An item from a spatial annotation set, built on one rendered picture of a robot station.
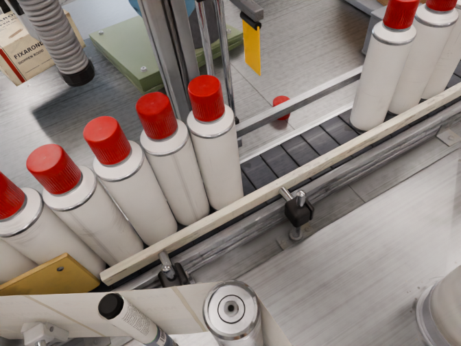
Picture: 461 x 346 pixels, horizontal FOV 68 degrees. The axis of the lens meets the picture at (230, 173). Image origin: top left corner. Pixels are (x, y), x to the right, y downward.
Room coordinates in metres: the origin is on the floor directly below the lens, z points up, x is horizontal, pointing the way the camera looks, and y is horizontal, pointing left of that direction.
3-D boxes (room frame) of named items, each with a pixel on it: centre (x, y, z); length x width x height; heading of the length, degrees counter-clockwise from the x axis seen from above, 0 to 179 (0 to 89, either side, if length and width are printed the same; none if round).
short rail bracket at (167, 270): (0.16, 0.09, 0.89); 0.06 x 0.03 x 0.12; 22
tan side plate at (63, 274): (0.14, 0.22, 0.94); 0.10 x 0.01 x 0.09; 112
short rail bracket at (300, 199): (0.21, -0.08, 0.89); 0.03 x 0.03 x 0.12; 22
